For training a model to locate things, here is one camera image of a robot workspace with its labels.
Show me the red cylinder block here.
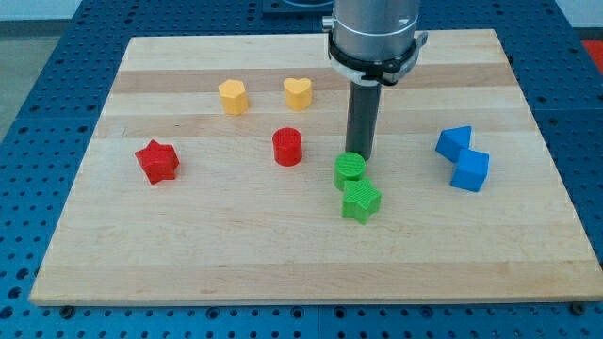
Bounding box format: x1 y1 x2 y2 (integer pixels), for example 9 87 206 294
272 127 302 167

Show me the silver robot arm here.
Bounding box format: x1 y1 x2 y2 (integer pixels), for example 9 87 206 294
322 0 420 61

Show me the green star block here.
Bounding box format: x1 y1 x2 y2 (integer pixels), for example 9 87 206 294
341 178 382 224

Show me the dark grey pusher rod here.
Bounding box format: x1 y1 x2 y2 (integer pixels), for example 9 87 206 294
345 82 382 160

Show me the blue cube block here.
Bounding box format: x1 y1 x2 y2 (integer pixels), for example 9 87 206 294
450 149 490 192

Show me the yellow pentagon block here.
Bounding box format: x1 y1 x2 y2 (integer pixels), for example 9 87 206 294
219 79 249 115

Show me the blue triangle block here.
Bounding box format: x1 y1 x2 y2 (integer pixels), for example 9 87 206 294
435 125 472 163

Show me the black clamp ring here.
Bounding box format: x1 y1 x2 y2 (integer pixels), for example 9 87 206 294
327 30 429 88

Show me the red star block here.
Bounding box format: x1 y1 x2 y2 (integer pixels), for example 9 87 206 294
135 139 180 185

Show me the yellow heart block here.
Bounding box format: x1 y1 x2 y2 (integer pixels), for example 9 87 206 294
283 78 313 111

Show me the wooden board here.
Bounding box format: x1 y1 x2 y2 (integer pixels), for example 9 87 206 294
29 29 602 306

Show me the green cylinder block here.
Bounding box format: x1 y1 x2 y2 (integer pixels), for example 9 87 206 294
334 152 366 191

